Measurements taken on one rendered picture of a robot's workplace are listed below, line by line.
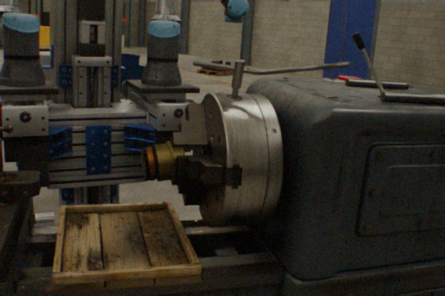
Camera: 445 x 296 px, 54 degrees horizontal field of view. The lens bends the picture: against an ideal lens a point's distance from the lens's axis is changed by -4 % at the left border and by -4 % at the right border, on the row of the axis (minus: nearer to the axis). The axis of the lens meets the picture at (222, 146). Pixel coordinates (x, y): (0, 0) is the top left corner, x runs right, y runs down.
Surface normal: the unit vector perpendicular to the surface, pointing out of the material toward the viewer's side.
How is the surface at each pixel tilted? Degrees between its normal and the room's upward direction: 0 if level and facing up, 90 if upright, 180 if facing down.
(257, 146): 63
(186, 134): 56
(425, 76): 90
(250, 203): 109
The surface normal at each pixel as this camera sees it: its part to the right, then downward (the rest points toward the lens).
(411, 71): -0.83, 0.08
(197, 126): 0.27, -0.33
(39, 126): 0.43, 0.26
